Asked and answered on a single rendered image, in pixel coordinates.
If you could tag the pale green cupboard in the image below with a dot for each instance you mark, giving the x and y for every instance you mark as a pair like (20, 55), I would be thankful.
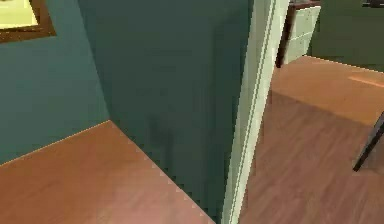
(301, 33)

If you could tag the black furniture leg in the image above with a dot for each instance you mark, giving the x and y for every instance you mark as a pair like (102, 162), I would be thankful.
(370, 141)

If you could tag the pale green door frame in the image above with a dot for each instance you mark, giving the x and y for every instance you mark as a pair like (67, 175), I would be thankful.
(253, 110)

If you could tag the brown framed wall picture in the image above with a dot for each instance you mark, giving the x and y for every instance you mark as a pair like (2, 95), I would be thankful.
(40, 23)

